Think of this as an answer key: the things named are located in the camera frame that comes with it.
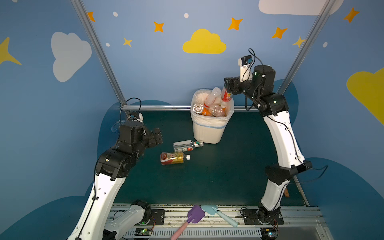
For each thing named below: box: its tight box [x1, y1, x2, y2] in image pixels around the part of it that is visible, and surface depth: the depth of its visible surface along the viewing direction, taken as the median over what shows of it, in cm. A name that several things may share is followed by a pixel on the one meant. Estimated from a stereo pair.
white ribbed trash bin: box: [190, 89, 234, 144], surface depth 92 cm
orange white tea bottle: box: [200, 106, 212, 117], surface depth 97 cm
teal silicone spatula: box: [200, 204, 239, 228], surface depth 77 cm
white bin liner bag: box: [190, 89, 235, 128], surface depth 85 cm
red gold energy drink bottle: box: [160, 152, 191, 165], surface depth 92 cm
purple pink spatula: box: [171, 205, 206, 240], surface depth 76 cm
